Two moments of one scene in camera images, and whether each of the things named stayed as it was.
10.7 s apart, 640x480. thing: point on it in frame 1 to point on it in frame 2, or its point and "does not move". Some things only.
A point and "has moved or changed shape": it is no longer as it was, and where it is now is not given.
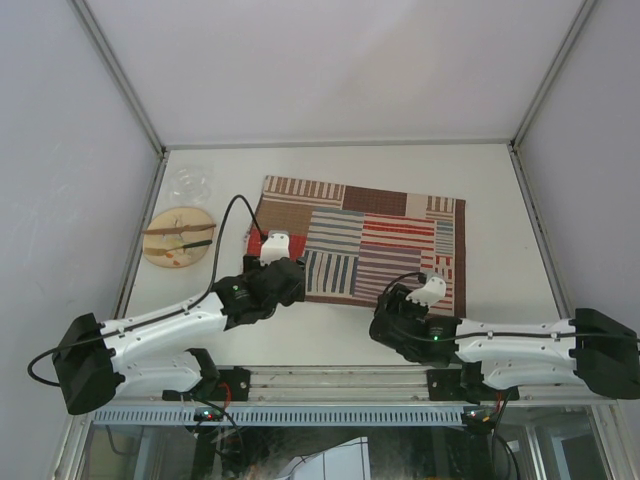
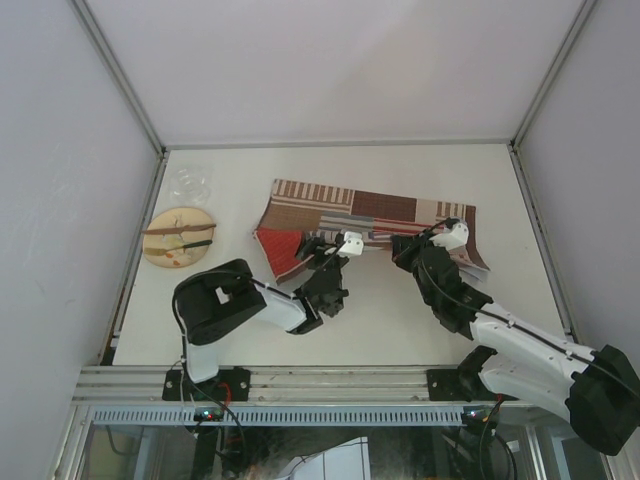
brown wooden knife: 180,230 does not move
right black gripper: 396,299 to 404,247
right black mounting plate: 445,384 does not move
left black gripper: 252,267 to 311,245
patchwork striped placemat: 353,241 has moved or changed shape
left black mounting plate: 239,381 does not move
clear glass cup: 190,184 does not move
